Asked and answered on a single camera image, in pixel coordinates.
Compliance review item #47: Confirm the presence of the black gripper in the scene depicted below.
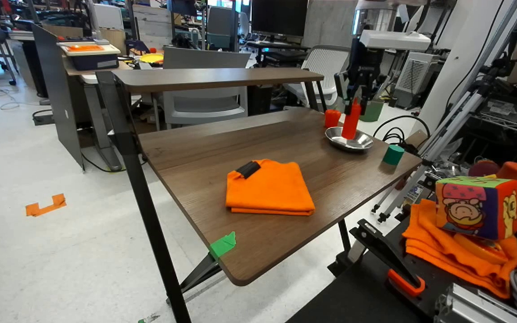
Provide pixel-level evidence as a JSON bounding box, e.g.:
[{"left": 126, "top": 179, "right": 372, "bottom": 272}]
[{"left": 343, "top": 57, "right": 377, "bottom": 116}]

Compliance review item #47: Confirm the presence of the tall orange object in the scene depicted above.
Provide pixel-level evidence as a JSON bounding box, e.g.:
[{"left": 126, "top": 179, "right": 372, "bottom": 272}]
[{"left": 341, "top": 96, "right": 363, "bottom": 141}]

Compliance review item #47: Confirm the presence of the silver metal pan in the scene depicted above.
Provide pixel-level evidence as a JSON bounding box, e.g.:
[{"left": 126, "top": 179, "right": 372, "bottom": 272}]
[{"left": 323, "top": 123, "right": 375, "bottom": 152}]

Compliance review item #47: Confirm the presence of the green cup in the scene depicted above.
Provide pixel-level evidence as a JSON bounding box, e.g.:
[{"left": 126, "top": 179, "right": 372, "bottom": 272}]
[
  {"left": 363, "top": 96, "right": 386, "bottom": 123},
  {"left": 381, "top": 143, "right": 406, "bottom": 168}
]

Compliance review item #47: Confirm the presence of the small orange block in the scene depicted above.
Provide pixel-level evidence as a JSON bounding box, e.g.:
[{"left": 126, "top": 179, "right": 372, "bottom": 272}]
[{"left": 323, "top": 107, "right": 343, "bottom": 129}]

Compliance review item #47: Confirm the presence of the white office chair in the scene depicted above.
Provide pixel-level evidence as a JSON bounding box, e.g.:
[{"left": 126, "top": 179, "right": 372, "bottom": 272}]
[{"left": 296, "top": 46, "right": 352, "bottom": 109}]

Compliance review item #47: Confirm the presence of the grey tripod leg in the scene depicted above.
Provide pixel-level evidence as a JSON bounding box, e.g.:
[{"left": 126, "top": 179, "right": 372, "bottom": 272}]
[
  {"left": 370, "top": 177, "right": 413, "bottom": 215},
  {"left": 379, "top": 182, "right": 424, "bottom": 224}
]

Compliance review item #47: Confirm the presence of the black computer monitor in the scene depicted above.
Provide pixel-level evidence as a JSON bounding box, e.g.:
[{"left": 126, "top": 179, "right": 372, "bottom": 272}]
[{"left": 250, "top": 0, "right": 309, "bottom": 37}]

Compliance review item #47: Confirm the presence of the folded orange cloth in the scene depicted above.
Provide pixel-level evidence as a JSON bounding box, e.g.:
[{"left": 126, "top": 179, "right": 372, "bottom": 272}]
[{"left": 224, "top": 157, "right": 318, "bottom": 218}]

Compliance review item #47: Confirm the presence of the small black block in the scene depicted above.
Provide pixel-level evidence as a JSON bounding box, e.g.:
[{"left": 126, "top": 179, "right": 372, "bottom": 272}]
[{"left": 235, "top": 159, "right": 262, "bottom": 179}]

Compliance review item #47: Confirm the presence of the wooden upper shelf board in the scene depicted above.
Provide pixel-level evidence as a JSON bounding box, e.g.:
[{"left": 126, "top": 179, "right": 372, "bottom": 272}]
[{"left": 111, "top": 66, "right": 327, "bottom": 93}]

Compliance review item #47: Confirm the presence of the grey office chair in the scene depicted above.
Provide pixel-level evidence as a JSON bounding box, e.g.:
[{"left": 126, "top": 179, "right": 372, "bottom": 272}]
[{"left": 160, "top": 44, "right": 253, "bottom": 129}]

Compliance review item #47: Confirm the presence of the colourful soft cube toy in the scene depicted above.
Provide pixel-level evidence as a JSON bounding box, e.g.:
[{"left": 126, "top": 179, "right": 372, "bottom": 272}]
[{"left": 434, "top": 173, "right": 517, "bottom": 240}]

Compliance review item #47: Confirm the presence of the crumpled orange cloth pile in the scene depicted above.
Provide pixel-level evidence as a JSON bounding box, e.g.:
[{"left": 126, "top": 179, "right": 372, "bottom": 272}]
[{"left": 400, "top": 197, "right": 517, "bottom": 301}]

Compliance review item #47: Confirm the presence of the short green tape piece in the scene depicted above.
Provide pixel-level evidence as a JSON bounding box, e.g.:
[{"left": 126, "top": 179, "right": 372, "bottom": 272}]
[{"left": 206, "top": 229, "right": 239, "bottom": 260}]

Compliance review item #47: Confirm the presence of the black cart top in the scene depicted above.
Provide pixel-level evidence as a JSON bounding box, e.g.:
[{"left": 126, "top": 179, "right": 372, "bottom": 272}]
[{"left": 284, "top": 226, "right": 517, "bottom": 323}]

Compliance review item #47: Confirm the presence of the silver aluminium extrusion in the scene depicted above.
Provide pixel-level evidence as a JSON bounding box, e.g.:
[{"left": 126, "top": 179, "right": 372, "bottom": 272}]
[{"left": 434, "top": 281, "right": 517, "bottom": 323}]

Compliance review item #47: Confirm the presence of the grey box orange lid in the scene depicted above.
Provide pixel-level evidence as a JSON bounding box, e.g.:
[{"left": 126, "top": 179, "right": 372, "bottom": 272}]
[{"left": 57, "top": 37, "right": 122, "bottom": 71}]

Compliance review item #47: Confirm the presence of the dark grey partition panel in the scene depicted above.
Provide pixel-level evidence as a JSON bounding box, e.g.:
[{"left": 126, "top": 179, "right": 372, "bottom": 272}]
[{"left": 32, "top": 23, "right": 88, "bottom": 172}]

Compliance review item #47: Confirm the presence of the black cable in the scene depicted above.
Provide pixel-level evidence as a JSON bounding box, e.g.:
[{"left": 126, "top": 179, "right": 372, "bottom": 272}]
[{"left": 370, "top": 112, "right": 433, "bottom": 143}]

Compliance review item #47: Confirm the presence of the white slanted frame post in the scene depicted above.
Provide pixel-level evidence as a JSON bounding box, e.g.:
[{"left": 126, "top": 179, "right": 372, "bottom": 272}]
[{"left": 416, "top": 0, "right": 517, "bottom": 163}]

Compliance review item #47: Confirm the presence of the black clamp orange handle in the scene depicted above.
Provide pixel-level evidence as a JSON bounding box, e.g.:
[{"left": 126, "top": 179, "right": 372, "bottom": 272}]
[{"left": 348, "top": 217, "right": 427, "bottom": 301}]

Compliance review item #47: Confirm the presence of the black table frame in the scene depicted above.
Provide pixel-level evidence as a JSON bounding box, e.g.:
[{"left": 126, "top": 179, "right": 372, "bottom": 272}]
[{"left": 95, "top": 69, "right": 355, "bottom": 323}]

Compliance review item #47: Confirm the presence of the orange floor bracket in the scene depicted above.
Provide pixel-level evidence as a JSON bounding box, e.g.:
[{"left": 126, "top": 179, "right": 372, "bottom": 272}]
[{"left": 23, "top": 191, "right": 68, "bottom": 218}]

